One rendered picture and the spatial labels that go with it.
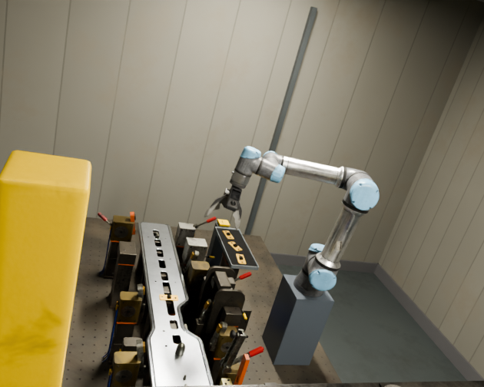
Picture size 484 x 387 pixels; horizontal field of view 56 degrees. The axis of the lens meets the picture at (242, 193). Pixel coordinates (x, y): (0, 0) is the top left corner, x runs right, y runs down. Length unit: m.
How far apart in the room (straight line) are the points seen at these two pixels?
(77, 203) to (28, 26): 3.23
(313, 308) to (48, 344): 1.69
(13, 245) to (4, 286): 0.06
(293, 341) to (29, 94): 2.64
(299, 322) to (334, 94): 2.44
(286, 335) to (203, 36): 2.40
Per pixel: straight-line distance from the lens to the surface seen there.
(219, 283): 1.95
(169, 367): 1.80
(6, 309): 0.66
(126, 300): 1.99
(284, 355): 2.39
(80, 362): 2.20
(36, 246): 0.61
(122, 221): 2.53
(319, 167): 2.01
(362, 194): 1.89
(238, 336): 1.68
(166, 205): 4.15
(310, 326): 2.32
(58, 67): 3.78
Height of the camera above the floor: 2.23
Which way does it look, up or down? 21 degrees down
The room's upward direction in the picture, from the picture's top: 16 degrees clockwise
